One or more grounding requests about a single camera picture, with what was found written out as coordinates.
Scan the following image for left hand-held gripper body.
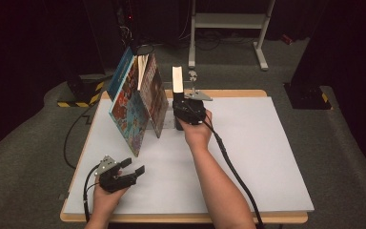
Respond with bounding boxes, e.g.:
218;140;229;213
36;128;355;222
94;155;137;194

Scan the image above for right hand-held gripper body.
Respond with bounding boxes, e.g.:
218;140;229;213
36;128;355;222
172;90;214;126

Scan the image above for clear acrylic book organizer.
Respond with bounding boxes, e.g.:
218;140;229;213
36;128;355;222
144;80;198;132

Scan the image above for black notebook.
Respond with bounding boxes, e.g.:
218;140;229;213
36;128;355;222
171;65;186;132

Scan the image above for purple magazine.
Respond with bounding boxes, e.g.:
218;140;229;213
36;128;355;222
138;52;171;139

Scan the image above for dark teal picture book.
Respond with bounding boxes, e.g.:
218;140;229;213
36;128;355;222
106;46;151;158

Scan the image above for person's left hand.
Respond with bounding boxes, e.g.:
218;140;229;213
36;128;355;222
90;180;129;220

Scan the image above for person's right hand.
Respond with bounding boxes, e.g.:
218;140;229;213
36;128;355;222
178;109;214;151

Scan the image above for black yellow striped stand base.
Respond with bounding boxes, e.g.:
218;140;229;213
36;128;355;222
282;82;335;111
56;73;106;109

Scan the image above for white metal stand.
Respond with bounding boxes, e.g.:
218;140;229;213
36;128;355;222
188;0;276;72

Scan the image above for black equipment tower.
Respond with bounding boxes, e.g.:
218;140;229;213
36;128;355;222
115;0;141;52

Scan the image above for small red object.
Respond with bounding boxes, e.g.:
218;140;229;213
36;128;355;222
280;33;295;46

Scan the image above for left hand-held gripper cable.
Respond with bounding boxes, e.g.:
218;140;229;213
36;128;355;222
82;163;102;223

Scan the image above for hand-held gripper cable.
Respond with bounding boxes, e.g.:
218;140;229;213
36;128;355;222
199;110;265;229
82;163;102;223

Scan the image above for black floor cable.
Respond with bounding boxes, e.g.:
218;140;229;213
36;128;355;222
63;44;155;170

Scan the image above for black cable under stand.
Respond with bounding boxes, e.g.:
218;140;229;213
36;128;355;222
177;28;256;52

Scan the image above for right hand-held gripper cable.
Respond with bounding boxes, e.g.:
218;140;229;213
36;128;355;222
199;110;265;229

